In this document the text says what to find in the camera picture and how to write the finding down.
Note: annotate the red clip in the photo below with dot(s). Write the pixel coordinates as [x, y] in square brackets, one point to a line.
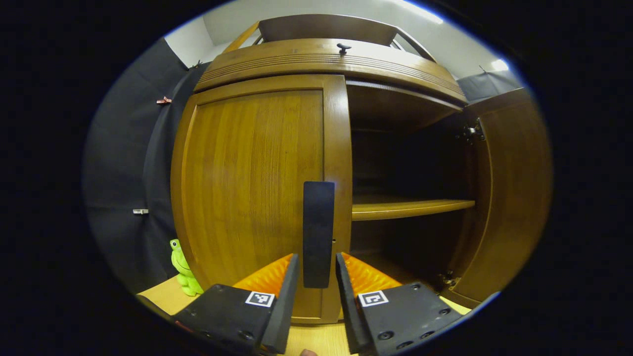
[163, 100]

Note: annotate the wooden cabinet shelf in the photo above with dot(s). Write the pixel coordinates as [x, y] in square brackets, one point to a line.
[405, 208]

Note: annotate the metal door hinge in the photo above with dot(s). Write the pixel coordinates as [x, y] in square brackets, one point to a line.
[446, 282]
[473, 132]

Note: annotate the wooden cabinet door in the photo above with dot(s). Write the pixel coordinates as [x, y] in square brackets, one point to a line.
[247, 188]
[514, 198]

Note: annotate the black drawer knob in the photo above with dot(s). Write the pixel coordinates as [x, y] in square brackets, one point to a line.
[343, 48]

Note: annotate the green frog toy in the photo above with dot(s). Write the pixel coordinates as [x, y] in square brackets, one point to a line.
[185, 277]

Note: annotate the small ceiling light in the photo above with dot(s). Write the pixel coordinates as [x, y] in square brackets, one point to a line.
[499, 65]

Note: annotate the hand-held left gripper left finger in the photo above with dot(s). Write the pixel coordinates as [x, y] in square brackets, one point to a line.
[284, 316]

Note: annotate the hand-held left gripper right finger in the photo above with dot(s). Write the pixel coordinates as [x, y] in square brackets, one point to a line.
[348, 316]

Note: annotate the wooden double-door shoe cabinet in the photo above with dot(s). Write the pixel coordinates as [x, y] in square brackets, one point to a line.
[326, 27]

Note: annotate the wooden drawer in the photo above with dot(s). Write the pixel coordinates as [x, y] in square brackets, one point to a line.
[277, 52]

